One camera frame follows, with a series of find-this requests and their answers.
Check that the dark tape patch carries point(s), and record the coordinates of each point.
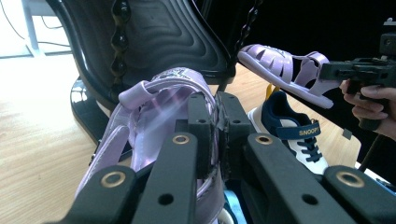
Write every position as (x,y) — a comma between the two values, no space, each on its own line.
(347,133)

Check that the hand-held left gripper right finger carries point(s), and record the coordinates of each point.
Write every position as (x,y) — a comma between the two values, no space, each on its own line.
(233,124)

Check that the purple sneaker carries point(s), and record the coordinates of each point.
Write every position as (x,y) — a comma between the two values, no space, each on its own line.
(274,63)
(149,124)

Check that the white desk frame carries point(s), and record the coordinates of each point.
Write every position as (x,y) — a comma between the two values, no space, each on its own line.
(31,28)

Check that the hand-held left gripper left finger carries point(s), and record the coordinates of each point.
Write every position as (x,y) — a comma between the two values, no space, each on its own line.
(202,124)

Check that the red and black shoe rack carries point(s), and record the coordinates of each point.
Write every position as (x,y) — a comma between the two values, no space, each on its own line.
(168,34)

